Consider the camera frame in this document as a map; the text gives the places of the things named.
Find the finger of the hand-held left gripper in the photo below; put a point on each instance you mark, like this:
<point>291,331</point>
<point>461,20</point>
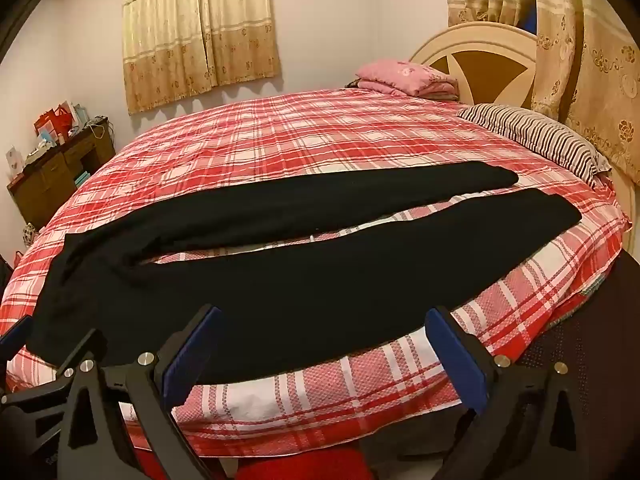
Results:
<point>87,347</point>
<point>12,337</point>

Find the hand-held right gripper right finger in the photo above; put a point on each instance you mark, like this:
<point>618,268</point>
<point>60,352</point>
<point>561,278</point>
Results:
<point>460,360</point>

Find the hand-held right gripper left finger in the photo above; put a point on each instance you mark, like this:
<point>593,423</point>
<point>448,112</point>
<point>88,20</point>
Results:
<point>192,360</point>

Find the black pants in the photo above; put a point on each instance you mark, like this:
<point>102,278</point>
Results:
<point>300,285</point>

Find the red cloth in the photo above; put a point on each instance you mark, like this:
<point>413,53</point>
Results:
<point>300,467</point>

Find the brown wooden side cabinet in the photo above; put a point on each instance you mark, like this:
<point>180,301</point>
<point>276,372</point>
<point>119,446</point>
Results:
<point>50,185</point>

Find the red gift bags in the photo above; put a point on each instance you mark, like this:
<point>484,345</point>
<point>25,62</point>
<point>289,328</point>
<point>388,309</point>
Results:
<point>52,122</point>

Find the striped pillow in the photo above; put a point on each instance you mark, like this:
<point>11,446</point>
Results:
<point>540,135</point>

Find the bed with red plaid sheet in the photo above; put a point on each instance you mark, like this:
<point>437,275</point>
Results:
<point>300,130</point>

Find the pink folded blanket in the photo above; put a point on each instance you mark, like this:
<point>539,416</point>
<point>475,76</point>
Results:
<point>400,75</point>

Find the cream wooden headboard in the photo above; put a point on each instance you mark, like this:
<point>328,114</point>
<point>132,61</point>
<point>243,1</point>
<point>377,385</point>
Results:
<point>480,65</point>

